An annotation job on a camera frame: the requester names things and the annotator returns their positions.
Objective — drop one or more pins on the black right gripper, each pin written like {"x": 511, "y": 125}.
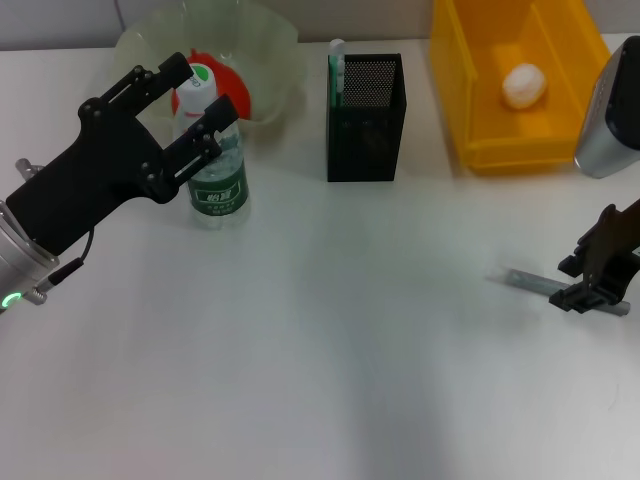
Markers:
{"x": 625, "y": 250}

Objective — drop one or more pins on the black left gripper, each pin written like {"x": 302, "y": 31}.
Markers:
{"x": 95, "y": 175}

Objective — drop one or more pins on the orange fruit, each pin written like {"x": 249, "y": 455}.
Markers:
{"x": 235, "y": 92}

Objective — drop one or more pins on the grey marker pen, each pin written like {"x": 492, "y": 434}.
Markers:
{"x": 530, "y": 281}

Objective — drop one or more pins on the clear green-label water bottle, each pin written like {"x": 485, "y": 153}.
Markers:
{"x": 220, "y": 196}

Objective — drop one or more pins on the green utility knife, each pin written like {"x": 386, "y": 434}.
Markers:
{"x": 337, "y": 70}

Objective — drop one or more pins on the white paper ball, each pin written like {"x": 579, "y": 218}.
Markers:
{"x": 522, "y": 86}

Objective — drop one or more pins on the translucent green fruit plate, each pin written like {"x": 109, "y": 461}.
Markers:
{"x": 270, "y": 55}

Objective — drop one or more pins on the black mesh pen holder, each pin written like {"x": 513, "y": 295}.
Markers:
{"x": 362, "y": 145}

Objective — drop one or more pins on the yellow plastic bin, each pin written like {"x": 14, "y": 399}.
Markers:
{"x": 480, "y": 100}

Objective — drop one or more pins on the left silver mount clamp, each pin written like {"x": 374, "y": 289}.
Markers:
{"x": 27, "y": 170}

